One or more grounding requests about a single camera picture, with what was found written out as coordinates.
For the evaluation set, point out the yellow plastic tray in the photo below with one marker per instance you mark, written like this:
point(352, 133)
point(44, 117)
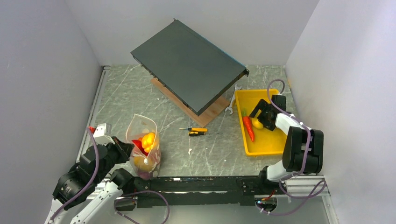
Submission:
point(266, 142)

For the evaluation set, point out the silver open-end wrench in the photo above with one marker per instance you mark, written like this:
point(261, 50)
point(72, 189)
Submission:
point(230, 107)

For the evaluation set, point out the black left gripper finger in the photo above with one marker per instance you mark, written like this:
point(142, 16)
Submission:
point(121, 145)
point(125, 154)

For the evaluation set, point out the clear dotted zip bag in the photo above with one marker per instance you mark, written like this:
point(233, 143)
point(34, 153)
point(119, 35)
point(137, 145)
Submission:
point(146, 156)

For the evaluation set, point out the red toy bell pepper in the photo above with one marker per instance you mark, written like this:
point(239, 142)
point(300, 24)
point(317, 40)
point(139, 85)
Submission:
point(138, 144)

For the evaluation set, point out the yellow toy bell pepper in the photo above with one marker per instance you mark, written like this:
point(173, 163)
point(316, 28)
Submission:
point(147, 142)

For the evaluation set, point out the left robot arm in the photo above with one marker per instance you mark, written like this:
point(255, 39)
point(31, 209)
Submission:
point(74, 187)

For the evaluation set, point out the orange toy carrot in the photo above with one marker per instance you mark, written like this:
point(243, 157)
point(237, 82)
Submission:
point(248, 125)

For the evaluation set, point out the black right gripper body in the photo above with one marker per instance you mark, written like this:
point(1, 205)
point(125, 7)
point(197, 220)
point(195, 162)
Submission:
point(267, 110)

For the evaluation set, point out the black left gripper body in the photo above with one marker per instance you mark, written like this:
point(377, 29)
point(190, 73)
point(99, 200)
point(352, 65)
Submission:
point(114, 156)

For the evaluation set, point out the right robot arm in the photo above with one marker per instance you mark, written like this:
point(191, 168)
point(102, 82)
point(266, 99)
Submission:
point(303, 149)

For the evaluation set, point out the aluminium side rail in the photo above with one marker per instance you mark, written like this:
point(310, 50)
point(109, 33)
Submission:
point(94, 109)

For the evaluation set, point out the yellow handled screwdriver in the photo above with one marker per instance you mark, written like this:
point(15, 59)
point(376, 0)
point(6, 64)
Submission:
point(196, 129)

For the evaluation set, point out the wooden board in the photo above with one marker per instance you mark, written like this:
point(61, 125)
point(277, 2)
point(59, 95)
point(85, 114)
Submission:
point(201, 120)

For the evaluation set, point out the orange toy fruit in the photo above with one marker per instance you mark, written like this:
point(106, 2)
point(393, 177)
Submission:
point(144, 163)

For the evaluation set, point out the purple toy onion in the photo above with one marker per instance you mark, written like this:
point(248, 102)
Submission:
point(147, 175)

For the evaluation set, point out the black yellow screwdriver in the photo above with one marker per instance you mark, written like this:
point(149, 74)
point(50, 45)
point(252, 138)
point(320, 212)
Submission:
point(196, 133)

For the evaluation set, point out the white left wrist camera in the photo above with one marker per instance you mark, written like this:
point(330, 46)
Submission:
point(102, 134)

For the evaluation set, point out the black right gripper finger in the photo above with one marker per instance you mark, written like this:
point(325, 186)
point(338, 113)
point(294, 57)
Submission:
point(260, 110)
point(268, 121)

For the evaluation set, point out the dark grey server chassis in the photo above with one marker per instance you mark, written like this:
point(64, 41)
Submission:
point(195, 70)

